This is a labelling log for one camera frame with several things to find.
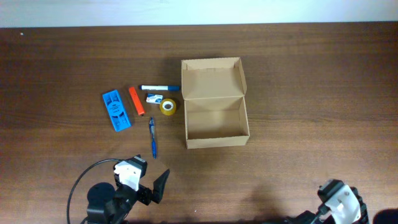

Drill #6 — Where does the blue ballpoint pen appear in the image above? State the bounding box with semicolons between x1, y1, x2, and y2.
149;117;157;159

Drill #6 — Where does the orange stapler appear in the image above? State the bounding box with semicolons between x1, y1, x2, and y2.
128;86;146;116

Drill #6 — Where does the yellow tape roll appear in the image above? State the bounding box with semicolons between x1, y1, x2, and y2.
160;98;177;116

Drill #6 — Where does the white marker blue cap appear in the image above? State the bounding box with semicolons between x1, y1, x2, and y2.
139;85;180;91

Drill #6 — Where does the brown cardboard box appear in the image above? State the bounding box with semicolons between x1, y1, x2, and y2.
181;57;250;149

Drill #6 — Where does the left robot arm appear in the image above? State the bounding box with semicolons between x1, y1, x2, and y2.
86;155;170;224

